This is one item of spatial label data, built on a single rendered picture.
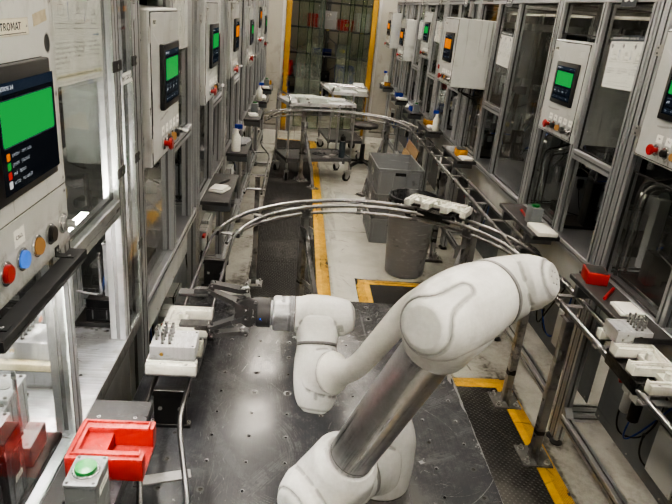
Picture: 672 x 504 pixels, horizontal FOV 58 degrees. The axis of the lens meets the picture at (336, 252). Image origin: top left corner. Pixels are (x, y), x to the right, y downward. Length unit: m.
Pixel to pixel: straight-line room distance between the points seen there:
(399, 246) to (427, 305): 3.56
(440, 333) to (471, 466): 0.96
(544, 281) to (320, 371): 0.59
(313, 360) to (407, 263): 3.14
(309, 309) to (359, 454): 0.40
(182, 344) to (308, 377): 0.47
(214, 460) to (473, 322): 1.01
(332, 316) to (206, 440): 0.57
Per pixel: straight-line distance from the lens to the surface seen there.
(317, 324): 1.49
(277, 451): 1.80
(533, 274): 1.10
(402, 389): 1.12
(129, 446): 1.47
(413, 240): 4.48
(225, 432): 1.86
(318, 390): 1.47
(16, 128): 1.03
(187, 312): 2.08
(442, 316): 0.94
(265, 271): 4.49
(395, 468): 1.53
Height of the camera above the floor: 1.85
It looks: 22 degrees down
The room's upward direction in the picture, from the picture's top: 6 degrees clockwise
